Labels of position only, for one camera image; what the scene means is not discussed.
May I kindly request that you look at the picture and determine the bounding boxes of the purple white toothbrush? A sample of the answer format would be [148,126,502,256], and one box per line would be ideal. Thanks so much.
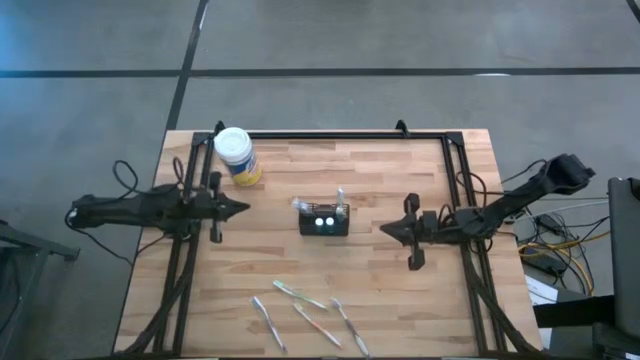
[249,295,288,354]
[329,296,372,359]

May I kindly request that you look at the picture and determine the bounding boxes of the black power adapter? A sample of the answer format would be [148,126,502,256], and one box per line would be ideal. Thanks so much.
[528,252,567,275]

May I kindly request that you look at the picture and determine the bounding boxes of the black metal table frame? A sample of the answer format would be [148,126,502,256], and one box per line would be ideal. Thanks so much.
[113,128,546,360]

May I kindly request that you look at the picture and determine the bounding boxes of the yellow floor cable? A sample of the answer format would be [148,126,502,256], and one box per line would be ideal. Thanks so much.
[518,241,595,296]

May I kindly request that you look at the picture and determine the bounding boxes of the white paper sheet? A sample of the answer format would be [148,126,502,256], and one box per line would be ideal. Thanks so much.
[524,274,559,306]

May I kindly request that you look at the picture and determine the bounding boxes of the grey cabinet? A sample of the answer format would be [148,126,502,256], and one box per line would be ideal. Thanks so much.
[607,177,640,341]

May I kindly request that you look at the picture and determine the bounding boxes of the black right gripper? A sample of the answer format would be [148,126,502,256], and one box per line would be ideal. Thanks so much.
[379,192,454,272]

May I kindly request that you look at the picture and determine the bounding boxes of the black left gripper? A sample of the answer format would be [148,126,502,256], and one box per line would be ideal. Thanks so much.
[194,171,252,245]

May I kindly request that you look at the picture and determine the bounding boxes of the black beam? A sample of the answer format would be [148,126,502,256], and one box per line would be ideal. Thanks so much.
[532,294,616,329]

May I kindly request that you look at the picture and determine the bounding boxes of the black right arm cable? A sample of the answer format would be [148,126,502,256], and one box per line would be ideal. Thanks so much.
[452,158,549,221]

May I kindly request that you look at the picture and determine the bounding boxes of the orange white toothbrush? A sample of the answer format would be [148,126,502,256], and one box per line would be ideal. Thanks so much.
[292,301,345,350]

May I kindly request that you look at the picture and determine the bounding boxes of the dark grey metal stand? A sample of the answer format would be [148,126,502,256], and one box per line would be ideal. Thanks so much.
[0,219,81,360]

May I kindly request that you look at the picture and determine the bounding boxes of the Lysol wipes canister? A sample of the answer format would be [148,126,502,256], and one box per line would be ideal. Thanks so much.
[213,126,263,188]

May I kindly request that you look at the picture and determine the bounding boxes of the black wire caddy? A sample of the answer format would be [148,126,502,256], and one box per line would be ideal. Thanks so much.
[298,201,350,237]

